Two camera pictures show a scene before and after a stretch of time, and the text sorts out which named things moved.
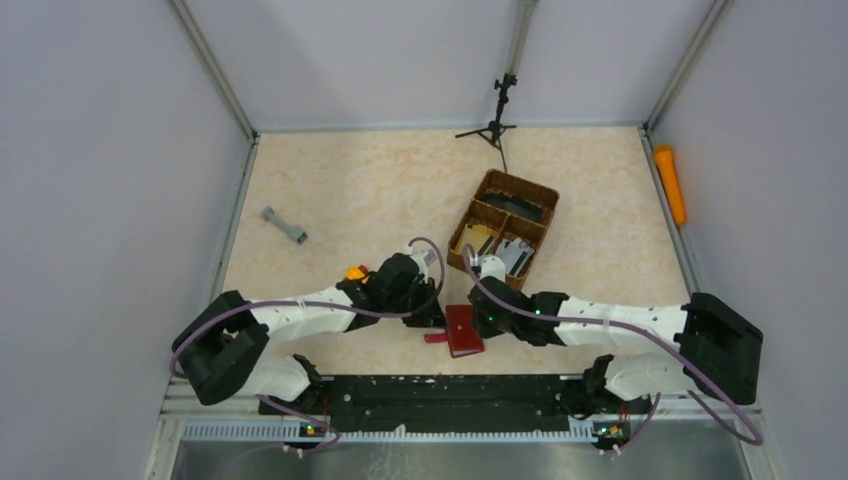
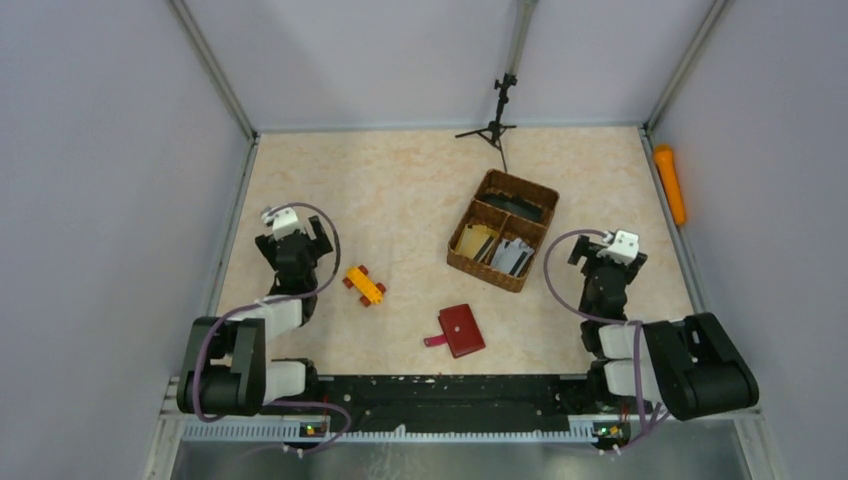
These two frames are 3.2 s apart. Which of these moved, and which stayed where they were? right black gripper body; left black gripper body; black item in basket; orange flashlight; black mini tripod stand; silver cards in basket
Moved: right black gripper body; left black gripper body
Stayed: black mini tripod stand; silver cards in basket; orange flashlight; black item in basket
